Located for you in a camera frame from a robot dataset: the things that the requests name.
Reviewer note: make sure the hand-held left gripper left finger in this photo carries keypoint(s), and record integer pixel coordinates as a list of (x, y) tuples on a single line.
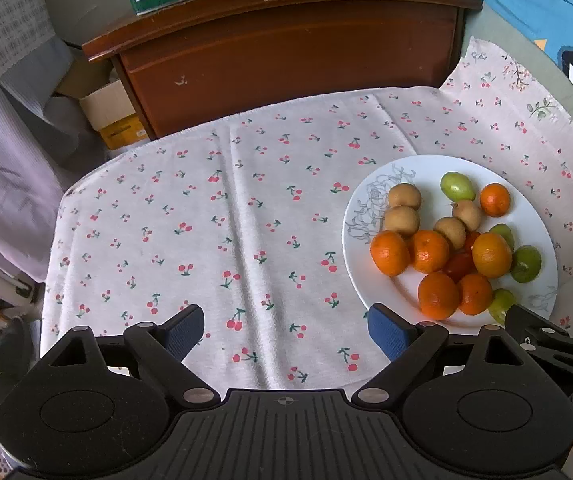
[(186, 327)]

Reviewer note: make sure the green jujube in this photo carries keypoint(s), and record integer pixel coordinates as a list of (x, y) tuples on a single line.
[(501, 305), (503, 232), (526, 265), (458, 186)]

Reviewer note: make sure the cherry print tablecloth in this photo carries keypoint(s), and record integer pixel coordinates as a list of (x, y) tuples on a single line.
[(216, 210)]

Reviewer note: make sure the white plate with grey print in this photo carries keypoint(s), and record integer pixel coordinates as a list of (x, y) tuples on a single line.
[(526, 210)]

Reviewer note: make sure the lilac cloth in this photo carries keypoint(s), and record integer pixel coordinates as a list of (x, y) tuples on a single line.
[(11, 170)]

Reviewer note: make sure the grey cloth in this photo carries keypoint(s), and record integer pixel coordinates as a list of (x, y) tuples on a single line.
[(36, 80)]

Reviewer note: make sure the grey green bedsheet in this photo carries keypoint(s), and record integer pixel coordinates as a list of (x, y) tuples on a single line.
[(496, 35)]

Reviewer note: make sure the red cherry tomato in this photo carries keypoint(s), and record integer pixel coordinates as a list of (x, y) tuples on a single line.
[(461, 266), (470, 241)]

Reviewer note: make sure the blue printed blanket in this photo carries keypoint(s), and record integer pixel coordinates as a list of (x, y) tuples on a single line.
[(541, 5)]

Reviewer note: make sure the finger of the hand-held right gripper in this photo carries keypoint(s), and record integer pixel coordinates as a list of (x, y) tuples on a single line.
[(531, 322)]

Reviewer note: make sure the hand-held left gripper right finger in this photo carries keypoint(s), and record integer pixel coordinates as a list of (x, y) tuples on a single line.
[(389, 331)]

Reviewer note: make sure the yellow box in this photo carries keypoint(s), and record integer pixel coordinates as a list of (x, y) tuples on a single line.
[(121, 132)]

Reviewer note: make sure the brown kiwi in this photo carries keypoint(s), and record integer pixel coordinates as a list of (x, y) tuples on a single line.
[(449, 231), (405, 196), (401, 221), (468, 215)]

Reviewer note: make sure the orange mandarin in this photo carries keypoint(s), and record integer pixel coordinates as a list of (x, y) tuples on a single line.
[(438, 295), (390, 253), (495, 199), (430, 251), (473, 294), (491, 255)]

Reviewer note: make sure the open cardboard box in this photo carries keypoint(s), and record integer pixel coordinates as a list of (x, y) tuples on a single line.
[(109, 105)]

